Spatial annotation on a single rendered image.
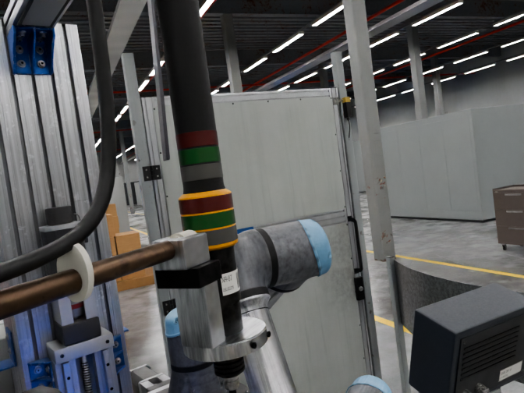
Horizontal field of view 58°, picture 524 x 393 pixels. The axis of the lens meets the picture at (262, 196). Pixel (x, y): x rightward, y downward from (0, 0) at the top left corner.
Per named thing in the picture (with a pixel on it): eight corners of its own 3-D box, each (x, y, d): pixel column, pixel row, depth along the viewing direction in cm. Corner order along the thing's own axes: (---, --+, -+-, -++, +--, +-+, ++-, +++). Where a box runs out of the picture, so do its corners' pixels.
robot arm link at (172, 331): (164, 357, 125) (157, 307, 124) (211, 343, 130) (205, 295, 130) (176, 372, 114) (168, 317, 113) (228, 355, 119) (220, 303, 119)
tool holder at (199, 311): (226, 378, 32) (207, 238, 32) (149, 369, 36) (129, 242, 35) (282, 331, 40) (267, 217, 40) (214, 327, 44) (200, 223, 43)
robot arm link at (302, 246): (200, 313, 131) (256, 217, 88) (249, 300, 138) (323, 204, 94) (213, 355, 126) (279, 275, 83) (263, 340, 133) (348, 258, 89)
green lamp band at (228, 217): (217, 229, 35) (214, 213, 35) (171, 232, 38) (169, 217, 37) (246, 220, 39) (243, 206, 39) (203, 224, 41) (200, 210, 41)
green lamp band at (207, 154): (205, 162, 36) (203, 146, 36) (171, 167, 37) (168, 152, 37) (228, 160, 39) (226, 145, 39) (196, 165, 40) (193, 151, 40)
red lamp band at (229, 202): (214, 212, 35) (212, 196, 35) (169, 216, 37) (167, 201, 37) (243, 205, 39) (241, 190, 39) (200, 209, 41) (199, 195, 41)
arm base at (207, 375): (159, 396, 124) (154, 360, 123) (209, 376, 133) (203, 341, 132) (185, 416, 112) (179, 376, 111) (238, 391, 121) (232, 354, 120)
